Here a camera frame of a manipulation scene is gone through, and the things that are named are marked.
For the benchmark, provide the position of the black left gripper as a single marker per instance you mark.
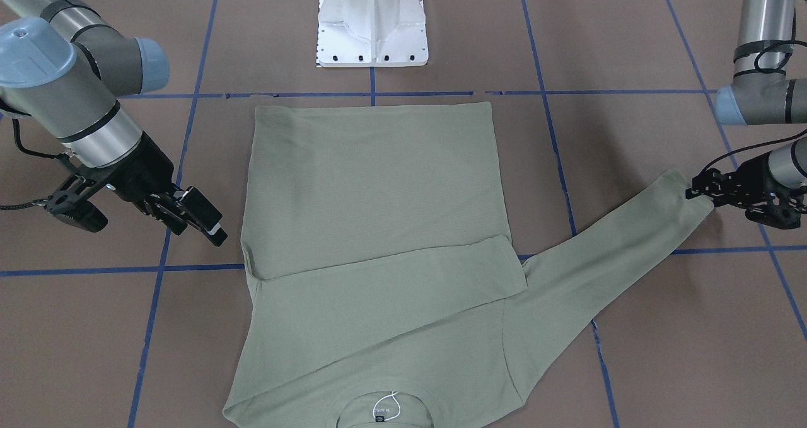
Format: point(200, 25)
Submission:
point(754, 181)

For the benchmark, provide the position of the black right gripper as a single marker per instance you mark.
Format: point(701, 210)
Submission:
point(146, 171)

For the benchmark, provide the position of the sage green long-sleeve shirt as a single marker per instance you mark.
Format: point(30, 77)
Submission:
point(384, 284)

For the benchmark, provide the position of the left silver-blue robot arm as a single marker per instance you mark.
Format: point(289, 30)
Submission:
point(761, 93)

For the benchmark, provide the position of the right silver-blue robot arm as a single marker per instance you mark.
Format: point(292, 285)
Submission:
point(65, 67)

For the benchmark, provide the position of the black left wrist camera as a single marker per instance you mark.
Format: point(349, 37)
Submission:
point(778, 211)

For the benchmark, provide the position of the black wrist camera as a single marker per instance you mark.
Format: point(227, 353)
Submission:
point(778, 211)
point(71, 204)

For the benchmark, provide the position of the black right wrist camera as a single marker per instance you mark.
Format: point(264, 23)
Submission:
point(71, 204)

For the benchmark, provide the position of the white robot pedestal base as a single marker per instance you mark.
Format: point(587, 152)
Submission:
point(371, 34)

